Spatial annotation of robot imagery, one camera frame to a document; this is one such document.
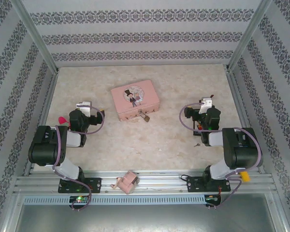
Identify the pink tin box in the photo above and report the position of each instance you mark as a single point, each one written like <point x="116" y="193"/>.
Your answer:
<point x="133" y="96"/>

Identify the brass padlock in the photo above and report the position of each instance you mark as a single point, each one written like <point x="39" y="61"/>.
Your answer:
<point x="146" y="118"/>

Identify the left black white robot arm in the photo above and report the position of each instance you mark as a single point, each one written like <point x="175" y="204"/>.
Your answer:
<point x="43" y="147"/>

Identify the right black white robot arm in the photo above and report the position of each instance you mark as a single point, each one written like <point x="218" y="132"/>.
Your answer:
<point x="241" y="149"/>

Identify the white pink plush toy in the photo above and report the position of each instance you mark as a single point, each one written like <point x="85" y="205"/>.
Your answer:
<point x="62" y="120"/>

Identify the yellow block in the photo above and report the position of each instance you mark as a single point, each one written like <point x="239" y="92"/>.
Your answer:
<point x="245" y="176"/>

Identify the pink wooden toy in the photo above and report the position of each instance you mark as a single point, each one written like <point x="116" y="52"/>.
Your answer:
<point x="126" y="182"/>

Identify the left green circuit board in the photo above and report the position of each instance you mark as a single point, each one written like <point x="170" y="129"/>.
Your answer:
<point x="79" y="199"/>

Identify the green circuit board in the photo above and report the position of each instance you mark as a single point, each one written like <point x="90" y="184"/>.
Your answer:
<point x="79" y="199"/>
<point x="212" y="198"/>

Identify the right green circuit board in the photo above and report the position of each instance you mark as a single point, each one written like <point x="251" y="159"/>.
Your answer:
<point x="212" y="198"/>

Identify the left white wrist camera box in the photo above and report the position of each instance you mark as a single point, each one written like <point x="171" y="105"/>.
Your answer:
<point x="85" y="108"/>

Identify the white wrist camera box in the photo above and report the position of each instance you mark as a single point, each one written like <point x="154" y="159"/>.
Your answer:
<point x="206" y="105"/>
<point x="85" y="108"/>

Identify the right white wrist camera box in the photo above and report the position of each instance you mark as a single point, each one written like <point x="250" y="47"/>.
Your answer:
<point x="206" y="105"/>

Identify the aluminium side rail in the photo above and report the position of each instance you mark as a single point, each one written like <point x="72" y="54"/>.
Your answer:
<point x="44" y="113"/>
<point x="241" y="101"/>

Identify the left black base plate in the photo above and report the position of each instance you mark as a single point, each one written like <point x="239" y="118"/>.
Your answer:
<point x="95" y="184"/>

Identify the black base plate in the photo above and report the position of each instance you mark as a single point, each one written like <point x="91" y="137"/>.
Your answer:
<point x="194" y="184"/>
<point x="95" y="184"/>

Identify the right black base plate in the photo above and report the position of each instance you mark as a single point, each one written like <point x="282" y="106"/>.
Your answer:
<point x="194" y="184"/>

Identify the aluminium rail frame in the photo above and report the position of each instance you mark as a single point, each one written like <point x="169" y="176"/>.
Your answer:
<point x="159" y="180"/>

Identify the aluminium corner post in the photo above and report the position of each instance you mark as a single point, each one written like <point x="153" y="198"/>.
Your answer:
<point x="33" y="33"/>
<point x="249" y="33"/>

